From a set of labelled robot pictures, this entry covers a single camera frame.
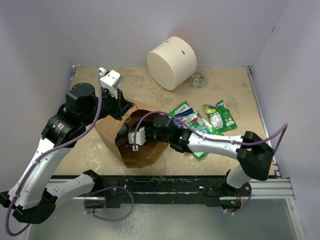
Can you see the red snack packet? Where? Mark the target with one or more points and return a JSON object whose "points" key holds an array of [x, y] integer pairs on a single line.
{"points": [[127, 146]]}

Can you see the white cylindrical container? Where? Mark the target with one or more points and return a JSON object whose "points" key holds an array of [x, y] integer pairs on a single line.
{"points": [[172, 62]]}

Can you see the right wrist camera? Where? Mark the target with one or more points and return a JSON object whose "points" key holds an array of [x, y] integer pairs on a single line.
{"points": [[137, 139]]}

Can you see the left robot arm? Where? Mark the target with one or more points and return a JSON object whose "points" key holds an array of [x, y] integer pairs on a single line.
{"points": [[31, 200]]}

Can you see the teal snack packet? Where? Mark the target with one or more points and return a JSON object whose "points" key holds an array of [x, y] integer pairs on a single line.
{"points": [[197, 123]]}

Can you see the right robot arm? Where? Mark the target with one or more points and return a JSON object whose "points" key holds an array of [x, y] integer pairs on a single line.
{"points": [[253, 154]]}

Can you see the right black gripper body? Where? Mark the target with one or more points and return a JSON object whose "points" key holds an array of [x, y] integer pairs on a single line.
{"points": [[151, 134]]}

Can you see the large green chips bag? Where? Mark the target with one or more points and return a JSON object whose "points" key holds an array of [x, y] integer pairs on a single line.
{"points": [[183, 107]]}

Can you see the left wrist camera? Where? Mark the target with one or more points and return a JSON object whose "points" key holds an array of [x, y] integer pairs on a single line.
{"points": [[110, 80]]}

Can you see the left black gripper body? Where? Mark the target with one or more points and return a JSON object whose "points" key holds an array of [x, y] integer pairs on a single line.
{"points": [[110, 105]]}

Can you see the brown paper bag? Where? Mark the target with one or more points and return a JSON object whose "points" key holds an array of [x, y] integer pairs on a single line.
{"points": [[148, 160]]}

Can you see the small yellow green snack packet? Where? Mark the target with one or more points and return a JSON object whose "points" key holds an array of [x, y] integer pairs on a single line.
{"points": [[214, 116]]}

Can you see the clear tape roll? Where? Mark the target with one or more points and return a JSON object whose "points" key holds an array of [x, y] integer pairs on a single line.
{"points": [[197, 81]]}

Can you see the blue salt vinegar chips bag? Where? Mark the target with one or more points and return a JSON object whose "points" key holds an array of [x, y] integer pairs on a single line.
{"points": [[185, 113]]}

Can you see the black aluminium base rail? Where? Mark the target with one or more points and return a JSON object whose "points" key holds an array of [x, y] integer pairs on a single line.
{"points": [[208, 190]]}

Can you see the dark blue snack bag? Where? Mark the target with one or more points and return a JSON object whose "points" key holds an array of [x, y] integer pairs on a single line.
{"points": [[122, 136]]}

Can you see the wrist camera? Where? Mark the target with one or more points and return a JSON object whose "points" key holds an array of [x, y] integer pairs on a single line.
{"points": [[110, 80], [137, 139]]}

